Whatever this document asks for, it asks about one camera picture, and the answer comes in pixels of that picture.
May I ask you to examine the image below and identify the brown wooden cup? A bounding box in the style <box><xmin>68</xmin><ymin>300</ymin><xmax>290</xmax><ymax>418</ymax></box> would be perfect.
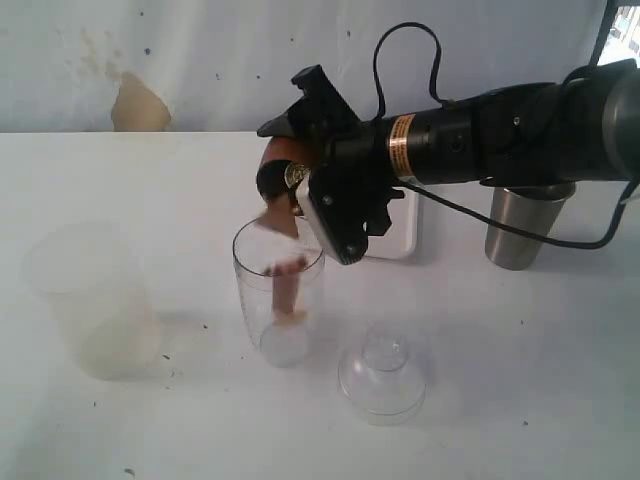
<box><xmin>256</xmin><ymin>137</ymin><xmax>319</xmax><ymax>202</ymax></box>

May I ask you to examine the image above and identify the translucent plastic cup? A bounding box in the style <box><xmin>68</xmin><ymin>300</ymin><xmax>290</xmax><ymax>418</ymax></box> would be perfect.
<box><xmin>23</xmin><ymin>221</ymin><xmax>161</xmax><ymax>380</ymax></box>

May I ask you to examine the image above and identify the clear shaker body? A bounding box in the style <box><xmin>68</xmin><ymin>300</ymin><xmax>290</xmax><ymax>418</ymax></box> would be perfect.
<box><xmin>232</xmin><ymin>217</ymin><xmax>325</xmax><ymax>368</ymax></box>

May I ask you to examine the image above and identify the dark window frame post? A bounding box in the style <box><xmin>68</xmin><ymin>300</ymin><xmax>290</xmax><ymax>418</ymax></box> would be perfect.
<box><xmin>588</xmin><ymin>0</ymin><xmax>619</xmax><ymax>66</ymax></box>

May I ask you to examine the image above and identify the clear shaker dome lid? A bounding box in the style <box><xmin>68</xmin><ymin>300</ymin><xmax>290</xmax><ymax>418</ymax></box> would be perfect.
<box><xmin>337</xmin><ymin>322</ymin><xmax>426</xmax><ymax>426</ymax></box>

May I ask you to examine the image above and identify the gold coin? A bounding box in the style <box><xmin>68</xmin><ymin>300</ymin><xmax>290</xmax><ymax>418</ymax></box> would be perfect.
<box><xmin>284</xmin><ymin>162</ymin><xmax>311</xmax><ymax>189</ymax></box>

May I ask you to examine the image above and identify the stainless steel cup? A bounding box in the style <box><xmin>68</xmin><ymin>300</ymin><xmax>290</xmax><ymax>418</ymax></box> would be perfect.
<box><xmin>485</xmin><ymin>183</ymin><xmax>576</xmax><ymax>271</ymax></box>

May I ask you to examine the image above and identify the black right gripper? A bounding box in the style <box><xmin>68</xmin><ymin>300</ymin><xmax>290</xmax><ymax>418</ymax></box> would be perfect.
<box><xmin>257</xmin><ymin>65</ymin><xmax>404</xmax><ymax>265</ymax></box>

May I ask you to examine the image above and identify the white square tray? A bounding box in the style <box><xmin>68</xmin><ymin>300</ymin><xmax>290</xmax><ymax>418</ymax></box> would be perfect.
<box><xmin>366</xmin><ymin>189</ymin><xmax>419</xmax><ymax>260</ymax></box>

